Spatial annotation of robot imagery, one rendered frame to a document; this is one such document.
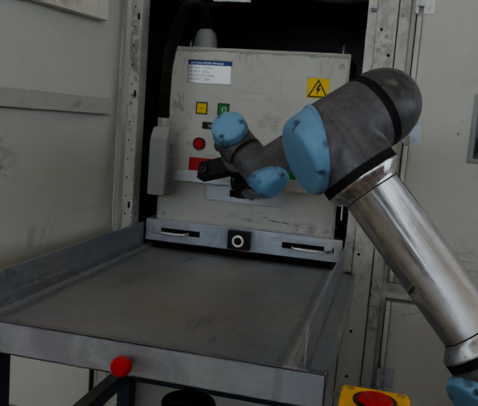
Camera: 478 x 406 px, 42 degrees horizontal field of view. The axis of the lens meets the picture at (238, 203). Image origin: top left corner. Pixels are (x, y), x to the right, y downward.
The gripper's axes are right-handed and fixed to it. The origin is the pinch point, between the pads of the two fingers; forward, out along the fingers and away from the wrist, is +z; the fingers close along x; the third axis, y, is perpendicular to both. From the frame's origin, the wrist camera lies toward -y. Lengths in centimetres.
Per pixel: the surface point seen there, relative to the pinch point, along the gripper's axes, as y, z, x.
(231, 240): -3.0, 8.3, -10.4
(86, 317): -14, -42, -44
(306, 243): 16.5, 9.5, -8.5
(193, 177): -14.6, 0.3, 3.1
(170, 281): -9.1, -15.9, -29.4
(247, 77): -2.8, -9.5, 28.5
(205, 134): -13.0, -1.8, 15.0
